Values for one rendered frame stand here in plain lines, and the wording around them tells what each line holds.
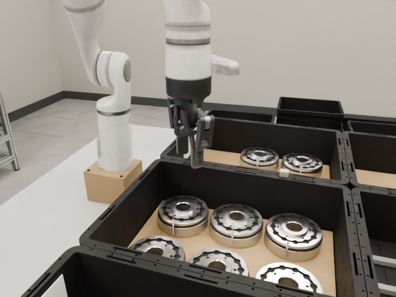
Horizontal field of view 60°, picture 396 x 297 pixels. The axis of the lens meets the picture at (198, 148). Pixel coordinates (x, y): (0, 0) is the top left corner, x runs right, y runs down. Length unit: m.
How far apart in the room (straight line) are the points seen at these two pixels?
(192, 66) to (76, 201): 0.67
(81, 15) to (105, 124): 0.29
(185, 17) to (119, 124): 0.49
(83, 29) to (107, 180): 0.41
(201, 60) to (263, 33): 3.22
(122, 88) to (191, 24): 0.43
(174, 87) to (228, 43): 3.28
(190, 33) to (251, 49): 3.26
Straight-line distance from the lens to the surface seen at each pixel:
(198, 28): 0.53
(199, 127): 0.53
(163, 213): 0.70
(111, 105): 0.93
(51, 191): 1.16
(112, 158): 0.99
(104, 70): 0.91
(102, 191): 1.03
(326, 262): 0.68
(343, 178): 0.73
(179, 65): 0.53
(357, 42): 3.78
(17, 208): 1.12
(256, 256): 0.66
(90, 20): 0.83
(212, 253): 0.61
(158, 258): 0.50
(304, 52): 3.75
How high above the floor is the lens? 1.26
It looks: 25 degrees down
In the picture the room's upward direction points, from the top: straight up
